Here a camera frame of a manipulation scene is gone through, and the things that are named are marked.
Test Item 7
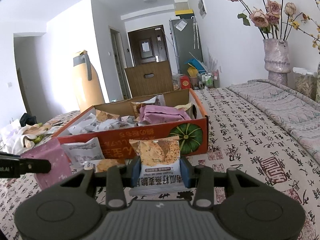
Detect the pumpkin oat crisp packet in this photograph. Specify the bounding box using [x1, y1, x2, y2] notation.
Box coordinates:
[129, 136, 187, 196]

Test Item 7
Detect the pink snack bag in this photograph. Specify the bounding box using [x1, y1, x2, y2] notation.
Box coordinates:
[21, 138, 72, 190]
[139, 105, 191, 125]

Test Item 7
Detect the orange cardboard snack box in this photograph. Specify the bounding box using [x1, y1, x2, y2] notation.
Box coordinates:
[53, 89, 209, 159]

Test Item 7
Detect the white snack packet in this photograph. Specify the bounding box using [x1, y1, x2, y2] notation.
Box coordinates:
[61, 137, 105, 167]

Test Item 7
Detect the calligraphy print tablecloth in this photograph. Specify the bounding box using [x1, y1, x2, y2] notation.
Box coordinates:
[1, 88, 319, 239]

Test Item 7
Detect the yellow thermos jug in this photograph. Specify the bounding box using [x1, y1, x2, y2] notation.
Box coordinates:
[72, 50, 105, 112]

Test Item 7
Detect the red gift box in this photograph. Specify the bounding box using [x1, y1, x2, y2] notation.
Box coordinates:
[180, 75, 191, 89]

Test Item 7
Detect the metal storage cart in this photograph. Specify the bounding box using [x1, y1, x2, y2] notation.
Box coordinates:
[197, 70, 220, 89]

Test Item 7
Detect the folded grey patterned cloth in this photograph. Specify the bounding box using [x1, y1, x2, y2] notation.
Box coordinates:
[228, 79, 320, 161]

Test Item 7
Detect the dark brown entrance door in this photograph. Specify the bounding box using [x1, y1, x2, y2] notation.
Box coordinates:
[128, 25, 169, 66]

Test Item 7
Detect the pink textured vase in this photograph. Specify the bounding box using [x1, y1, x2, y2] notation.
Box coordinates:
[263, 38, 291, 86]

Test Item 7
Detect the grey refrigerator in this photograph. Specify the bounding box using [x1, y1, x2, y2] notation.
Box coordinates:
[169, 19, 203, 75]

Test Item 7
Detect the yellow box on refrigerator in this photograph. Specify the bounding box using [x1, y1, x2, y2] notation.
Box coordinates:
[175, 9, 194, 16]

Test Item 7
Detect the dried pink rose bouquet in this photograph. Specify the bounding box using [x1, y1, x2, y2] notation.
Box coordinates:
[228, 0, 319, 49]

